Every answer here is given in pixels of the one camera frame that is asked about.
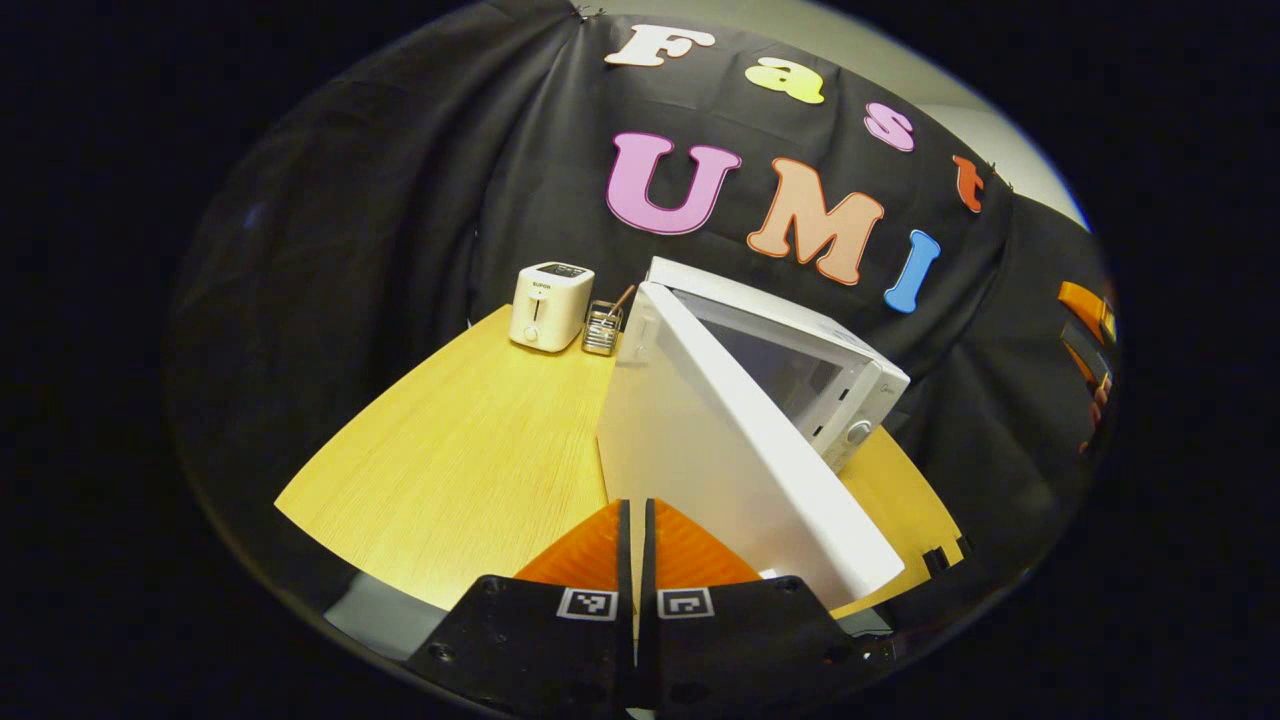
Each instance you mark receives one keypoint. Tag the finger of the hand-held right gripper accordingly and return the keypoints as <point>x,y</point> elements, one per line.
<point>1085,358</point>
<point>1088,305</point>

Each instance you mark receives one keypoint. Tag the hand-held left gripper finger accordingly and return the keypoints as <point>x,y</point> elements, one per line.
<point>625,555</point>
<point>650,555</point>

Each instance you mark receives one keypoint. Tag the white microwave oven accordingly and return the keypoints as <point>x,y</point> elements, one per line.
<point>700,450</point>

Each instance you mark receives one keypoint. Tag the black table edge clamp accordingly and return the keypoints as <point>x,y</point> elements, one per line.
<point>942,561</point>

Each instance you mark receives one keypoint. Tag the white toaster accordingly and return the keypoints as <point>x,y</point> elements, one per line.
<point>550,310</point>

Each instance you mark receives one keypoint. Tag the wooden utensil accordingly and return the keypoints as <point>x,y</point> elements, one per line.
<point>624,298</point>

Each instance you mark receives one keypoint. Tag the black backdrop cloth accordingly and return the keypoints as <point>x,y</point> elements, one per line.
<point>400,200</point>

